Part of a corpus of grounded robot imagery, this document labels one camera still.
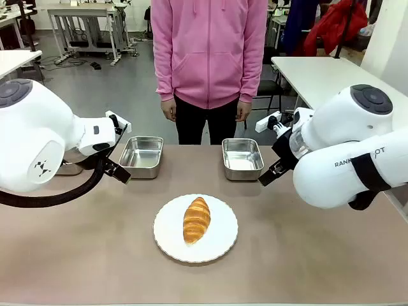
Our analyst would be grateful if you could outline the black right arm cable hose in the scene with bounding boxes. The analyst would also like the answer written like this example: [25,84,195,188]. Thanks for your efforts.
[347,152,393,211]

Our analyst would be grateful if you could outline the grey metal frame desk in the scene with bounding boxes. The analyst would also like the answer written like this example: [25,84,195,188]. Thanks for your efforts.
[47,4,128,66]

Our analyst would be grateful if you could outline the white cluttered desk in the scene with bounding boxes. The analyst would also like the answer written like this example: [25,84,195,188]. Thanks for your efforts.
[0,0,38,48]

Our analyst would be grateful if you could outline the white scalloped round plate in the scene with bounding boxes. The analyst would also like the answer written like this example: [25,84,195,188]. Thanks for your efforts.
[152,193,239,264]

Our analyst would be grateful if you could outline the dark blue hanging garment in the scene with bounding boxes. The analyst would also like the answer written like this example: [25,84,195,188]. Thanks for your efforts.
[282,0,319,55]

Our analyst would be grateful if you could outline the person's left hand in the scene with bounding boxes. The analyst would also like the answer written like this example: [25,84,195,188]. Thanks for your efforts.
[235,100,253,122]

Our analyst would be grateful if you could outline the black trousers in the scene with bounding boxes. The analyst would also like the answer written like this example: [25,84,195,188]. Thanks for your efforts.
[173,94,240,146]

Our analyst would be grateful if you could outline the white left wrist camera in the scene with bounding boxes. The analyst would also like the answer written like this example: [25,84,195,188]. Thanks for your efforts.
[105,110,133,132]

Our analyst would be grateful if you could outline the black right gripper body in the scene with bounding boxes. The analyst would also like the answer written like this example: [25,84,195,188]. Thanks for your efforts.
[270,128,300,170]

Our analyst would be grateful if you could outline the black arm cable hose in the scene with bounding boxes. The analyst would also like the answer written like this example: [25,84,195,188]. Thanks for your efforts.
[0,157,108,208]
[347,152,393,211]

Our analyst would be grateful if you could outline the golden brown croissant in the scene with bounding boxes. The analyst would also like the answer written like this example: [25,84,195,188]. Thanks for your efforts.
[182,196,212,245]

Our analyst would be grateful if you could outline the person's right hand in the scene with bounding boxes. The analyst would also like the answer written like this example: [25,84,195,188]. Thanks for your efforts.
[161,98,177,122]

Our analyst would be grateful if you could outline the shiny steel rectangular container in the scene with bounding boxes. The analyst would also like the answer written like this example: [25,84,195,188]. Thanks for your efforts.
[221,138,265,182]
[55,159,84,176]
[118,136,164,180]

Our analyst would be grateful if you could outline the black office chair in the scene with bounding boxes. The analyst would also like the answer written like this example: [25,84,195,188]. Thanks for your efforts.
[256,47,284,111]

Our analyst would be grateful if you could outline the black stand pole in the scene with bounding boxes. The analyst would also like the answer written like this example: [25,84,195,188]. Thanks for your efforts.
[17,0,36,52]

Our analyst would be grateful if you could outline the large white table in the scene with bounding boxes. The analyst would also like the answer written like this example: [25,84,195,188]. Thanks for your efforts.
[270,56,408,111]

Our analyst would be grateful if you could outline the person's right forearm pink sleeve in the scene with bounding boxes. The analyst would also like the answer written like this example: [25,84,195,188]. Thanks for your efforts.
[152,38,175,103]

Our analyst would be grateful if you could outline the red jacket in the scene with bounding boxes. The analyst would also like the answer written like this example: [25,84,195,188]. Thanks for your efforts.
[304,0,368,57]

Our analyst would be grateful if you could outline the thin black pole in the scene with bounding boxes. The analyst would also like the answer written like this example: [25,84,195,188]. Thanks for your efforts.
[334,0,354,60]

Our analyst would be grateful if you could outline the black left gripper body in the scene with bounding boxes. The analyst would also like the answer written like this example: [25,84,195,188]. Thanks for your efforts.
[92,122,129,171]

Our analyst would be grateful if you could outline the black hanging cable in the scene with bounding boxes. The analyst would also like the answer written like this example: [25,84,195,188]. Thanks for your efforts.
[31,62,46,84]

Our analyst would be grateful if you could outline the person's left forearm pink sleeve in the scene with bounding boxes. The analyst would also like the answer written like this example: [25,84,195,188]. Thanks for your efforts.
[238,38,268,105]

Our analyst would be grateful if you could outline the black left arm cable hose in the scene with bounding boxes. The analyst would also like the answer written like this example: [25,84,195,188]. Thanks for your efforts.
[0,157,108,208]

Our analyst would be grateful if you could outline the pink zip hoodie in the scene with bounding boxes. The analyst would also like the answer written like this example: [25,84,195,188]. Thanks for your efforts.
[150,0,268,110]

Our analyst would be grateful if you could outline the small white table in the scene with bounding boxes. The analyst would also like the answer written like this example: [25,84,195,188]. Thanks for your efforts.
[0,50,43,80]

